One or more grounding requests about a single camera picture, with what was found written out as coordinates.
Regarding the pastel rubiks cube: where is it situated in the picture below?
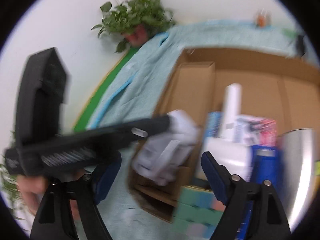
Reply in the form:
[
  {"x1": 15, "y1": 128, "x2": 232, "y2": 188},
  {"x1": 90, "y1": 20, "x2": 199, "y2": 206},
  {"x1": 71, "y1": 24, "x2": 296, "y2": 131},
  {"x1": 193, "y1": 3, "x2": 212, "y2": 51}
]
[{"x1": 171, "y1": 186, "x2": 225, "y2": 239}]

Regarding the white folding phone stand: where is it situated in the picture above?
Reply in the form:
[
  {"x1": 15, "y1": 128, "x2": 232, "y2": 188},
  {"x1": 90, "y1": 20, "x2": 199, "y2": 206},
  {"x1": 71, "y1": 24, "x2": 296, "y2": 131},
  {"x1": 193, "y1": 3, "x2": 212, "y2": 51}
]
[{"x1": 132, "y1": 109, "x2": 200, "y2": 186}]

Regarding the long narrow cardboard box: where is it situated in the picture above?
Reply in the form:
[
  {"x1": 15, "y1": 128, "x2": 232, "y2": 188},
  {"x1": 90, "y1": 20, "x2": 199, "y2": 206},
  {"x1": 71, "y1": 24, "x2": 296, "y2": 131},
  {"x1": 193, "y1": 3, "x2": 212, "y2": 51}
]
[{"x1": 134, "y1": 61, "x2": 217, "y2": 201}]

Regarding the person left hand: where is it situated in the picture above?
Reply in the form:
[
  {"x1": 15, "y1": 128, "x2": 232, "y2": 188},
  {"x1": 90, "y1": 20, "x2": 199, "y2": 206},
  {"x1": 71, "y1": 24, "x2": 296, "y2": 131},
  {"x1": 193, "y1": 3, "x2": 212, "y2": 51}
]
[{"x1": 17, "y1": 174, "x2": 81, "y2": 215}]

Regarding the blue box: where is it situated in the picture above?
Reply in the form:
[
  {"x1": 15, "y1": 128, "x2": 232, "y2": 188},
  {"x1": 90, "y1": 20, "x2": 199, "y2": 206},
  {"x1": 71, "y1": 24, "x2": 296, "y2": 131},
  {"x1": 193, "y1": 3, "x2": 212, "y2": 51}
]
[{"x1": 236, "y1": 145, "x2": 280, "y2": 239}]

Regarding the green mat strip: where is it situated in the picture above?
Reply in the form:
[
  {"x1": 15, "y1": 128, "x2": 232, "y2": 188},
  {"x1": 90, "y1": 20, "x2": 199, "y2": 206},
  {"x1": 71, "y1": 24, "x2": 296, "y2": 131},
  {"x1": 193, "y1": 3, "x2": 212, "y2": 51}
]
[{"x1": 73, "y1": 48, "x2": 139, "y2": 132}]

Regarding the near green leafy plant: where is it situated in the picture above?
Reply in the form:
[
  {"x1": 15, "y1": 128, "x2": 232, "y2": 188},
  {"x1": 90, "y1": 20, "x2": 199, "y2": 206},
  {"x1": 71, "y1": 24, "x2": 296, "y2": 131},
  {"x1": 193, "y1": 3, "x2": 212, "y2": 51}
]
[{"x1": 1, "y1": 147, "x2": 25, "y2": 221}]

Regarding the white lint roller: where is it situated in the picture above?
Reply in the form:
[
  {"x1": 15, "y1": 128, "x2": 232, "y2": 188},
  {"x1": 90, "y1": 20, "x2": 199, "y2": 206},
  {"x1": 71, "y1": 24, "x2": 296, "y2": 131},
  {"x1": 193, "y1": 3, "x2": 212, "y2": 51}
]
[{"x1": 201, "y1": 83, "x2": 252, "y2": 181}]

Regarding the light blue quilted blanket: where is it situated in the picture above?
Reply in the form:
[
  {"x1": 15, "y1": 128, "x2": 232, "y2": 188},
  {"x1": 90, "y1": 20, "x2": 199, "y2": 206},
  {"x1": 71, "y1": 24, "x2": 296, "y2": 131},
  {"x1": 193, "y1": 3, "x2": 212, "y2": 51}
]
[{"x1": 87, "y1": 21, "x2": 319, "y2": 239}]

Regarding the silver metal cylinder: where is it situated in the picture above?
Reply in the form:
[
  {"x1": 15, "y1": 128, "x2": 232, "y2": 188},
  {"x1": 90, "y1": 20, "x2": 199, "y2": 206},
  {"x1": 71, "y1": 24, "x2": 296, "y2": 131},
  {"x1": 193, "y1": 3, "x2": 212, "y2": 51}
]
[{"x1": 278, "y1": 128, "x2": 317, "y2": 231}]

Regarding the world tour board game box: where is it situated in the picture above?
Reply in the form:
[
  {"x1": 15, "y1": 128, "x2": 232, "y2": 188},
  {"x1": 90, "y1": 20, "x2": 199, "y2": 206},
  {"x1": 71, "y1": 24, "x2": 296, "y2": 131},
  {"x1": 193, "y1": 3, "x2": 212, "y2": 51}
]
[{"x1": 204, "y1": 112, "x2": 277, "y2": 147}]

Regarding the large open cardboard box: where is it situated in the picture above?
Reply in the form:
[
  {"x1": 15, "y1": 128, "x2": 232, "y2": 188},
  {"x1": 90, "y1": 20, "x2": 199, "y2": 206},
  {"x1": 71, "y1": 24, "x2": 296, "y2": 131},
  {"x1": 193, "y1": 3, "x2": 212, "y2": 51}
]
[{"x1": 126, "y1": 47, "x2": 320, "y2": 224}]

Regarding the potted plant red pot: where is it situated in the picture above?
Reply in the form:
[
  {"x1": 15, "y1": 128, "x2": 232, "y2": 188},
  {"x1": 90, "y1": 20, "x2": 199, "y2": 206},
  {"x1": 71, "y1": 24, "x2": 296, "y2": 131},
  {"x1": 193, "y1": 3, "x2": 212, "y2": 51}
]
[{"x1": 91, "y1": 0, "x2": 176, "y2": 53}]

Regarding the orange clear container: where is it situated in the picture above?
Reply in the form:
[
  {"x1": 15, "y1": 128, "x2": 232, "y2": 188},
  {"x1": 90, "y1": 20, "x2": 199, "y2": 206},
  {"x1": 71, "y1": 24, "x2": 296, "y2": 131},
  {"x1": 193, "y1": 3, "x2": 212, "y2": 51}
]
[{"x1": 254, "y1": 9, "x2": 271, "y2": 28}]

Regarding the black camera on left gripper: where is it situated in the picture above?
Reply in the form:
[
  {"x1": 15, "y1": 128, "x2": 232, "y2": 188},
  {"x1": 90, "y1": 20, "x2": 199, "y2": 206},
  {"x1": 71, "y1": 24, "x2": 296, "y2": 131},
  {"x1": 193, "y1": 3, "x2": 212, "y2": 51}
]
[{"x1": 15, "y1": 47, "x2": 68, "y2": 147}]

